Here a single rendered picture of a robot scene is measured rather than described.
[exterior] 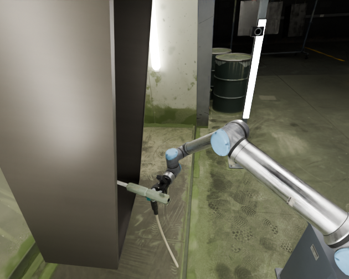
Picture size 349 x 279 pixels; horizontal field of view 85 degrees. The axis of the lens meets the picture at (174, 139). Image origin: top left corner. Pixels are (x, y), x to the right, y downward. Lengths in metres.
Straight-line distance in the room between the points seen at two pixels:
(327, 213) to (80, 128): 0.83
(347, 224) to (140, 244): 1.29
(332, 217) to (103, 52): 0.84
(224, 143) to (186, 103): 1.99
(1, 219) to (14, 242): 0.18
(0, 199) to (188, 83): 2.22
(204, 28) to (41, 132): 2.23
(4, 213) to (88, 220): 1.07
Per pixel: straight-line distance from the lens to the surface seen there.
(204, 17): 2.57
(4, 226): 1.84
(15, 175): 0.79
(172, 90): 2.76
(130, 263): 1.64
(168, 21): 2.61
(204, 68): 2.65
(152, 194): 1.23
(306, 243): 1.28
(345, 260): 0.90
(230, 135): 0.88
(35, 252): 1.91
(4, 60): 0.57
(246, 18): 7.47
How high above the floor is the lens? 1.51
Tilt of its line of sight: 34 degrees down
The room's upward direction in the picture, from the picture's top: 4 degrees counter-clockwise
